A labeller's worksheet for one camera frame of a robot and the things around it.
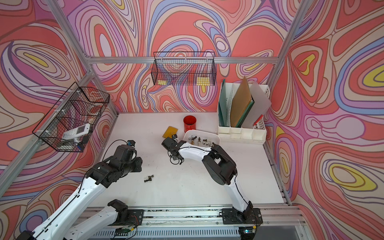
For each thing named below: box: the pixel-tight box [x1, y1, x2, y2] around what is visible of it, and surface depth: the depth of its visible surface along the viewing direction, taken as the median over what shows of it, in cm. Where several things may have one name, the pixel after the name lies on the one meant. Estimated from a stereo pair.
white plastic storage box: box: [183, 129, 221, 148], surface depth 103 cm
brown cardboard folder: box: [230, 76, 252, 128], surface depth 101 cm
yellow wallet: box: [162, 126, 179, 139], surface depth 110 cm
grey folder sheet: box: [242, 81, 272, 129], surface depth 90 cm
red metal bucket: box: [183, 115, 197, 133], surface depth 103 cm
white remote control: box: [62, 123, 91, 140], surface depth 70 cm
